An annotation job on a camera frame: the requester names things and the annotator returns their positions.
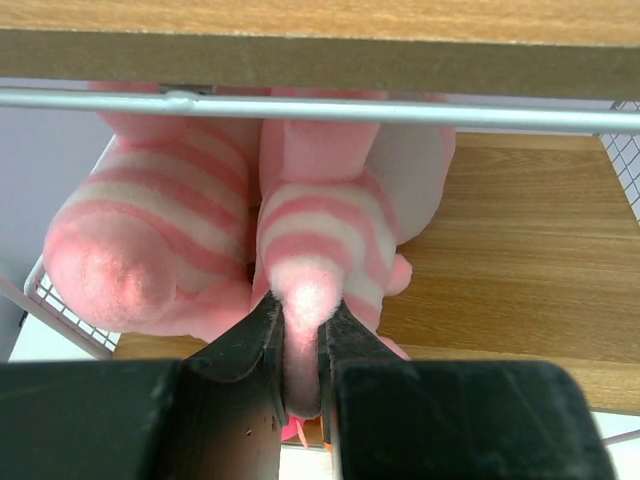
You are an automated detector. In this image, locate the wooden three-tier wire shelf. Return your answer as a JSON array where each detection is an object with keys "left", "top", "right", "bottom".
[{"left": 1, "top": 1, "right": 639, "bottom": 413}]

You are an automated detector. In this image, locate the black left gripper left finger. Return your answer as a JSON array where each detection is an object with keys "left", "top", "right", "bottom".
[{"left": 1, "top": 296, "right": 285, "bottom": 479}]

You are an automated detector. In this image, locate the pink pig plush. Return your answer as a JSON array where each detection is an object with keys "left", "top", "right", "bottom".
[
  {"left": 252, "top": 119, "right": 456, "bottom": 419},
  {"left": 43, "top": 111, "right": 262, "bottom": 342}
]

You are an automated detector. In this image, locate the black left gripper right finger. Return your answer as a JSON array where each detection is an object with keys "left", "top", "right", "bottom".
[{"left": 318, "top": 306, "right": 615, "bottom": 480}]

